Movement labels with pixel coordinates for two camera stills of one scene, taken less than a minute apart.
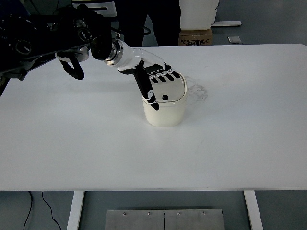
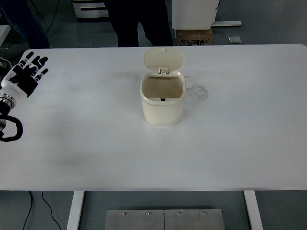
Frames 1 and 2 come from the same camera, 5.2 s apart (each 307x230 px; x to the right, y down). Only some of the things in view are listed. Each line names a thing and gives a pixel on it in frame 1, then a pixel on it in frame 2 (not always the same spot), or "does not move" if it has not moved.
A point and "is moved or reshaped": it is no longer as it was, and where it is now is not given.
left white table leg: [77, 200] does not move
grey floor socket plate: [234, 40] does not move
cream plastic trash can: [171, 97] is moved or reshaped
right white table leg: [253, 210] does not move
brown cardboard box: [195, 37] does not move
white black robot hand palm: [151, 63] to [21, 79]
